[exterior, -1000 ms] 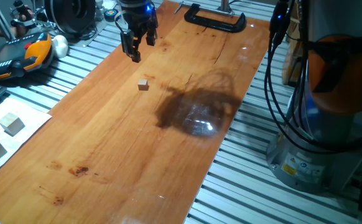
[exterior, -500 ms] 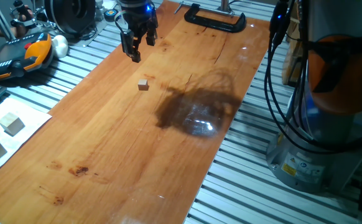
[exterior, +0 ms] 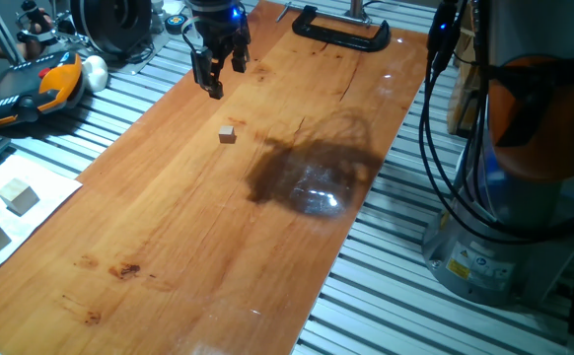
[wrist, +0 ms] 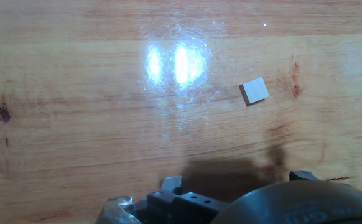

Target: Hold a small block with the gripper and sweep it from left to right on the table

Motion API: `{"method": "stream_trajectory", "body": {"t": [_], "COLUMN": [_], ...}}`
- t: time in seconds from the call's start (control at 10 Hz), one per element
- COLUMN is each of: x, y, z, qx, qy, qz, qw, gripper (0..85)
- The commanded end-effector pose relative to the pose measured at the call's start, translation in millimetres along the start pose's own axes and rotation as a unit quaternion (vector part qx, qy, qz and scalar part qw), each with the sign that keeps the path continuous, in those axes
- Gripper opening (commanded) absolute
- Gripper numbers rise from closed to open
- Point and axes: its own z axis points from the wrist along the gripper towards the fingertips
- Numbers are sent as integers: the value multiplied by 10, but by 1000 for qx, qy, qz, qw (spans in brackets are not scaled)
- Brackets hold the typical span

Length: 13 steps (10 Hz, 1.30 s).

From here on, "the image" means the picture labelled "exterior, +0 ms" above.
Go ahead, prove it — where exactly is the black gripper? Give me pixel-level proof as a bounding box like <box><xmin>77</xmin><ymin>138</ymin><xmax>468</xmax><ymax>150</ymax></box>
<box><xmin>187</xmin><ymin>0</ymin><xmax>251</xmax><ymax>101</ymax></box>

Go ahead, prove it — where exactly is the black handheld device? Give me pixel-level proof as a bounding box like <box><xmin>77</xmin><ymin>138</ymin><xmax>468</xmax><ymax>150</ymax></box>
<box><xmin>16</xmin><ymin>0</ymin><xmax>59</xmax><ymax>45</ymax></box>

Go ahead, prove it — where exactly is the person hand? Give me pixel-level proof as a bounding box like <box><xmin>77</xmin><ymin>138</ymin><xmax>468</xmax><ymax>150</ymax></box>
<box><xmin>23</xmin><ymin>32</ymin><xmax>46</xmax><ymax>60</ymax></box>

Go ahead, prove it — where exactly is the black filament spool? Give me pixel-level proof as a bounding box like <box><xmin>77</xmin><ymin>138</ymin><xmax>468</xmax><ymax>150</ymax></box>
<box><xmin>69</xmin><ymin>0</ymin><xmax>153</xmax><ymax>56</ymax></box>

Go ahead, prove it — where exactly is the black C-clamp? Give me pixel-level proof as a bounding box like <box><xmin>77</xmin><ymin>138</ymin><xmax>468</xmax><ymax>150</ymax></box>
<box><xmin>275</xmin><ymin>3</ymin><xmax>393</xmax><ymax>53</ymax></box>

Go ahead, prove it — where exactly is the white plastic figure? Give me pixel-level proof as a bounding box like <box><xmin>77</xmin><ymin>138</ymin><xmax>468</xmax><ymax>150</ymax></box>
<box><xmin>82</xmin><ymin>54</ymin><xmax>109</xmax><ymax>94</ymax></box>

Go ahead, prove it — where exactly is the glossy wooden board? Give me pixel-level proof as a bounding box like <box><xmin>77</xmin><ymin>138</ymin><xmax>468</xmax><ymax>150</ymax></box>
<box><xmin>0</xmin><ymin>0</ymin><xmax>429</xmax><ymax>355</ymax></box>

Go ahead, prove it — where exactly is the black orange teach pendant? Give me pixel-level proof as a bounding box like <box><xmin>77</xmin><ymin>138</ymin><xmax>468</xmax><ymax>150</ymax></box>
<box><xmin>0</xmin><ymin>50</ymin><xmax>86</xmax><ymax>130</ymax></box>

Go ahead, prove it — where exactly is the white paper sheet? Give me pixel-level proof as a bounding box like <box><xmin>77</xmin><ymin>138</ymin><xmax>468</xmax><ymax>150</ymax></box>
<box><xmin>0</xmin><ymin>154</ymin><xmax>84</xmax><ymax>282</ymax></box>

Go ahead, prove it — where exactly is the medium wooden cube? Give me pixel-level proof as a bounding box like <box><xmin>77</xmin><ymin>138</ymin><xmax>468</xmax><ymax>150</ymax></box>
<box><xmin>0</xmin><ymin>177</ymin><xmax>40</xmax><ymax>217</ymax></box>

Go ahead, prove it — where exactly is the frame pole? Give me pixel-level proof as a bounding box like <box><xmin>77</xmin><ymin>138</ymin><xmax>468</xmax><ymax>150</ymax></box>
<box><xmin>344</xmin><ymin>0</ymin><xmax>373</xmax><ymax>26</ymax></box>

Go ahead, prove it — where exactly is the black cable blue light plug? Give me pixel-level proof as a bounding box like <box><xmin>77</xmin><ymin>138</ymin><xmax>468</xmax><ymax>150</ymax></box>
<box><xmin>417</xmin><ymin>0</ymin><xmax>574</xmax><ymax>246</ymax></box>

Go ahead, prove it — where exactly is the black cable plain plug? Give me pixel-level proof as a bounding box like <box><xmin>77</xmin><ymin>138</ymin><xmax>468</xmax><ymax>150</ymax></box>
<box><xmin>417</xmin><ymin>34</ymin><xmax>574</xmax><ymax>246</ymax></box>

